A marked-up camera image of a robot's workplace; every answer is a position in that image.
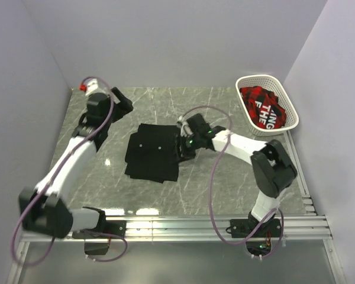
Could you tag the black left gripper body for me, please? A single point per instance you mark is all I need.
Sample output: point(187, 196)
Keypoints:
point(120, 109)

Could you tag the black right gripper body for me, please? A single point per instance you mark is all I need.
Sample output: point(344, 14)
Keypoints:
point(189, 145)

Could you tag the black long sleeve shirt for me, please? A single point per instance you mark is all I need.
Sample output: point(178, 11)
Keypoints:
point(151, 153)

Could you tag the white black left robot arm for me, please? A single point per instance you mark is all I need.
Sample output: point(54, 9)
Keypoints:
point(43, 209)

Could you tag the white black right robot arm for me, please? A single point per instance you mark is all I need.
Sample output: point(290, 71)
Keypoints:
point(272, 167)

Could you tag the red black plaid shirt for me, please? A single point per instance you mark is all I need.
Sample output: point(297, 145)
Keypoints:
point(263, 107)

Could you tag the white plastic laundry basket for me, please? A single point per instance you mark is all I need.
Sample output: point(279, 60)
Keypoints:
point(272, 84)

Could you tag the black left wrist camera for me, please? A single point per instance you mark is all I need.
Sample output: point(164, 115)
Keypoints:
point(97, 94)

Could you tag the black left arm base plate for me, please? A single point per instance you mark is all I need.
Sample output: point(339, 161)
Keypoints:
point(98, 240)

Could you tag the aluminium rail frame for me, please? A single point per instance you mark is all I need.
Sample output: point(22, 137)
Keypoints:
point(232, 231)

